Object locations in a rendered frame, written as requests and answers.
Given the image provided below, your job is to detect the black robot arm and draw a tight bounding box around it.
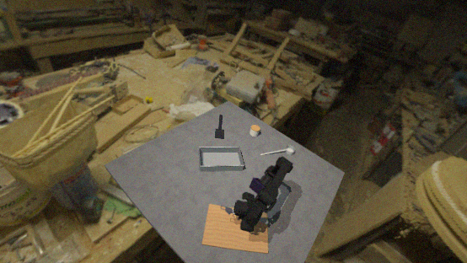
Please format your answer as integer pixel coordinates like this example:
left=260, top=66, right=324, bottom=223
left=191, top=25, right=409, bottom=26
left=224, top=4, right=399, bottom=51
left=233, top=157, right=293, bottom=226

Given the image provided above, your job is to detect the light brown wooden board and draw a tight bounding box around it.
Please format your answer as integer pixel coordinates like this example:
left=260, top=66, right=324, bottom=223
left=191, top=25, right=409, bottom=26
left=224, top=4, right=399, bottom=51
left=201, top=204, right=269, bottom=254

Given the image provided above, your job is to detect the white long-handled spoon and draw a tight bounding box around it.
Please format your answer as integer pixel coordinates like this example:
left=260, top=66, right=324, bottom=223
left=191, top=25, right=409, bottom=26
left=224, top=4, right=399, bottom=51
left=261, top=146, right=295, bottom=155

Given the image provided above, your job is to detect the white jar with orange lid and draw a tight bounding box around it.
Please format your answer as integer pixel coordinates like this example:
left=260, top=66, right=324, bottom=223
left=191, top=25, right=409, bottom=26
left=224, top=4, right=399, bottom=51
left=250, top=125, right=260, bottom=137

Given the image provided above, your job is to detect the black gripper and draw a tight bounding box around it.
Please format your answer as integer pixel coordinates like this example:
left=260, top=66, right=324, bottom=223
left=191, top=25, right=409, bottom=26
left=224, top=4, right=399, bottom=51
left=239, top=192, right=254, bottom=233

